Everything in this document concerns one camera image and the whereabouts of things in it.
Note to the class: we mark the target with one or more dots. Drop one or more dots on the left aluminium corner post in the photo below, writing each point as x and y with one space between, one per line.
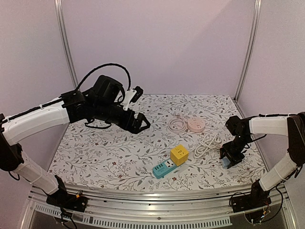
65 42

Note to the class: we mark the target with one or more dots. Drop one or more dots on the yellow cube socket adapter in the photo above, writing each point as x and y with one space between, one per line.
179 155

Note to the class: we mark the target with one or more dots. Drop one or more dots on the aluminium corner post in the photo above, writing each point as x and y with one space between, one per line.
65 42
249 50

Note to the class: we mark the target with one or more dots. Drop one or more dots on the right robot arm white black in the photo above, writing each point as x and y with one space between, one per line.
290 125

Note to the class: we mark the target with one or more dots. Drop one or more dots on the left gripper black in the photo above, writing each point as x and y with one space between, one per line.
135 129

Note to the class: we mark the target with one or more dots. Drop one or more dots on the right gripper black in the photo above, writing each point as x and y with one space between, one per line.
231 154

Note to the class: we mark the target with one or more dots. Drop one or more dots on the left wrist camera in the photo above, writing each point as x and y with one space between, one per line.
131 96

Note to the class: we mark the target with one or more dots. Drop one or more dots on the pink round power strip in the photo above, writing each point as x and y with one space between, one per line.
196 124

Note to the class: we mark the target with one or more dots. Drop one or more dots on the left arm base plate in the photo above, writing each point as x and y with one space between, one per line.
77 202

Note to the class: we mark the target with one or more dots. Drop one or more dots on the floral table mat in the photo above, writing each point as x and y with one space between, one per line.
116 159

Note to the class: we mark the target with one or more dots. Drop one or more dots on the teal power strip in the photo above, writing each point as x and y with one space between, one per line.
164 168

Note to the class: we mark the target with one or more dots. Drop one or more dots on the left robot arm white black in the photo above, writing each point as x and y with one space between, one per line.
106 101

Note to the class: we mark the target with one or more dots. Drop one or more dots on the blue charger cube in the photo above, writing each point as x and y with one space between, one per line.
225 163

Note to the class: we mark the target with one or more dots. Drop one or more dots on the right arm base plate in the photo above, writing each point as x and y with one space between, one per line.
242 202

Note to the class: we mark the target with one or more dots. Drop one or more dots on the aluminium front rail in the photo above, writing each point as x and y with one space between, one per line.
195 209

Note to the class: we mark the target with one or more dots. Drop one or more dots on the right aluminium corner post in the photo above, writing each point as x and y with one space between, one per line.
249 50

